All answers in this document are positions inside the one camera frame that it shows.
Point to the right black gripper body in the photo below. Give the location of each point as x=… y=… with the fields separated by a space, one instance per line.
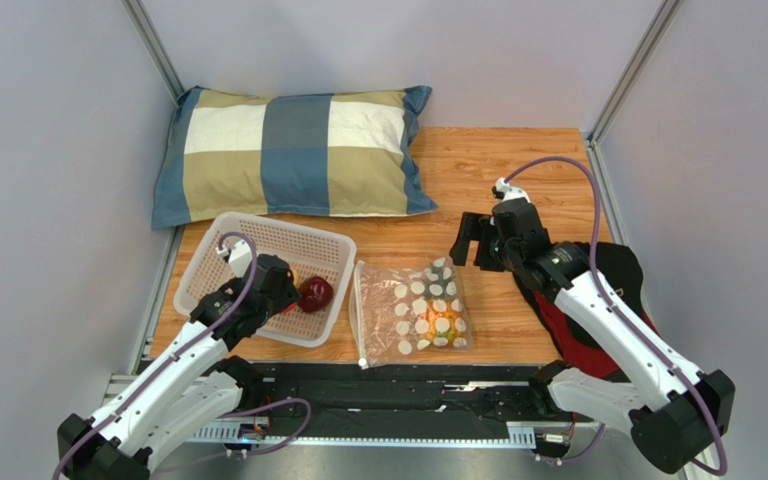
x=485 y=238

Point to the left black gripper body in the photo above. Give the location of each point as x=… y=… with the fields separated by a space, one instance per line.
x=287 y=296

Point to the fake purple plum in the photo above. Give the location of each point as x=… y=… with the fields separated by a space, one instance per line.
x=316 y=293

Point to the clear zip top bag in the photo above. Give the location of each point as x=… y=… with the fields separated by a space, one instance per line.
x=384 y=313

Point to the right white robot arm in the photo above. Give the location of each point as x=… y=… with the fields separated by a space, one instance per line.
x=671 y=409

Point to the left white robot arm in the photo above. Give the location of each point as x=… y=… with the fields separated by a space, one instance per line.
x=194 y=381

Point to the fake orange pineapple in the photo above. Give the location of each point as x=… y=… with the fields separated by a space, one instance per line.
x=445 y=312

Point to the white perforated plastic basket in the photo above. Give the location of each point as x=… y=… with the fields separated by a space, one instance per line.
x=309 y=252

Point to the black embroidered cap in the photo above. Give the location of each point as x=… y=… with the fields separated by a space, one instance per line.
x=622 y=270

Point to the blue beige checked pillow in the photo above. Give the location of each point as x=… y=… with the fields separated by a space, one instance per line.
x=327 y=154

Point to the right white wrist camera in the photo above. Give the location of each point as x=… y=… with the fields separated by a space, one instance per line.
x=504 y=191

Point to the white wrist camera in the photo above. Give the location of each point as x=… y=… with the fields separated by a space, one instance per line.
x=237 y=251
x=504 y=191

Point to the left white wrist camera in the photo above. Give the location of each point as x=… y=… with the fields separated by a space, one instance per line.
x=237 y=251

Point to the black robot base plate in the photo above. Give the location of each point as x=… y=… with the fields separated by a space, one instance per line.
x=402 y=400

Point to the white slotted cable duct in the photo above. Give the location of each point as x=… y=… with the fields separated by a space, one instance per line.
x=515 y=435

